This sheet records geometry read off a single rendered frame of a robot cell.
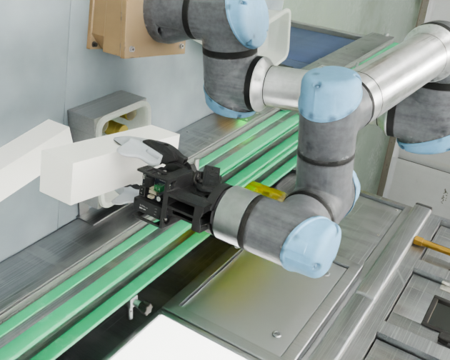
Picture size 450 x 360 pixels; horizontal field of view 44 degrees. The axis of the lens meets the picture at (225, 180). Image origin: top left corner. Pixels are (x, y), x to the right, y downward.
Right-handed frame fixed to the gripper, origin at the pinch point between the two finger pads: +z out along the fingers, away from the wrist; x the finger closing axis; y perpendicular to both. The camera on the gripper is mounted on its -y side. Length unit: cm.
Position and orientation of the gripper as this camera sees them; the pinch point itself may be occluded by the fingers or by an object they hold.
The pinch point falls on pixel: (121, 162)
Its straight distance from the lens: 87.3
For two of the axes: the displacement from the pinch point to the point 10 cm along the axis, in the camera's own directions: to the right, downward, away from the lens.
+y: -5.2, 2.3, -8.2
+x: -1.6, 9.2, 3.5
